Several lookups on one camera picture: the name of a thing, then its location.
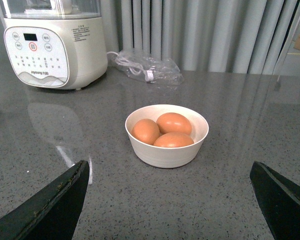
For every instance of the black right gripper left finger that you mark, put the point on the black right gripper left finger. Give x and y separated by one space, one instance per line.
53 212

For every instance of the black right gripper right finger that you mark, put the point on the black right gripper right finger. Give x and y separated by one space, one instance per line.
279 201

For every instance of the brown egg left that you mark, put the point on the brown egg left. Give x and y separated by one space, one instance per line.
146 131

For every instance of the brown egg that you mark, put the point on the brown egg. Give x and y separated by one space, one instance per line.
173 140
174 122
146 131

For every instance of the brown egg front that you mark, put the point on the brown egg front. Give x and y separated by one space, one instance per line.
173 140

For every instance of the brown egg back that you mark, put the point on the brown egg back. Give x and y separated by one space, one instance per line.
174 122

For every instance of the white round bowl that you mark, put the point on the white round bowl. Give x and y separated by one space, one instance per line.
167 157

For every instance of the cream soy milk maker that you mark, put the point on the cream soy milk maker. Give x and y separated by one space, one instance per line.
55 44

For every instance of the clear plastic bag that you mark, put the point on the clear plastic bag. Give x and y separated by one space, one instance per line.
142 66

